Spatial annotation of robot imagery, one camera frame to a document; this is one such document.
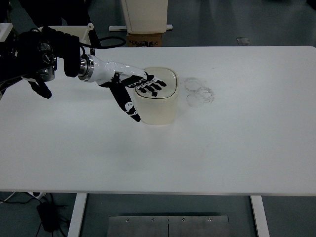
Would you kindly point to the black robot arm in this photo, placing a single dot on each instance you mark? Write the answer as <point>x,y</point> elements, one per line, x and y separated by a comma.
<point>33,57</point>

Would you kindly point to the metal base bar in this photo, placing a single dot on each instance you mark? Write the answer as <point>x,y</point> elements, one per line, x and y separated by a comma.
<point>123,28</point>

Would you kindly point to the metal floor plate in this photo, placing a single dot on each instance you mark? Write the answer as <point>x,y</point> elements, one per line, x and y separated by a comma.
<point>169,226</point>

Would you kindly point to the black power adapter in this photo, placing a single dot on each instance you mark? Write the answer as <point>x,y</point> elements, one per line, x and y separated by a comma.
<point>48,216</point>

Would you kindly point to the cardboard box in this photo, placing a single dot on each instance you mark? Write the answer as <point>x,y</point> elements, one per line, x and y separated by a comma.
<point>144,40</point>

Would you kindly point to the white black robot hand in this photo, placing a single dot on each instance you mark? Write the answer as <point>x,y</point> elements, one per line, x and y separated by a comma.
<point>93,69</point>

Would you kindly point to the white cabinet on box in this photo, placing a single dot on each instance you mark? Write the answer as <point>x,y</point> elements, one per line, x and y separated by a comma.
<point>145,16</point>

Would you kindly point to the right white table leg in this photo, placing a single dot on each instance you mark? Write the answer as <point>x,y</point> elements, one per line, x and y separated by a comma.
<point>259,216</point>

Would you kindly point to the cream push-lid trash can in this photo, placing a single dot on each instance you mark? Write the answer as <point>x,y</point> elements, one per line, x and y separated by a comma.
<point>162,109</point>

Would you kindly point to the white table leg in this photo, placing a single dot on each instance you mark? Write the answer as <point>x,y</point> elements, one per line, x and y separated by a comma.
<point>259,216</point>
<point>77,215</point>

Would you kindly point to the left white table leg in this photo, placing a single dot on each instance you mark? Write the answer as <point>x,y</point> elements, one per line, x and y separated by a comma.
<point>77,215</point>

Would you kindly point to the grey floor outlet cover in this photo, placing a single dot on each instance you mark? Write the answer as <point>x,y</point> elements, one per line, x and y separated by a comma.
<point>243,41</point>

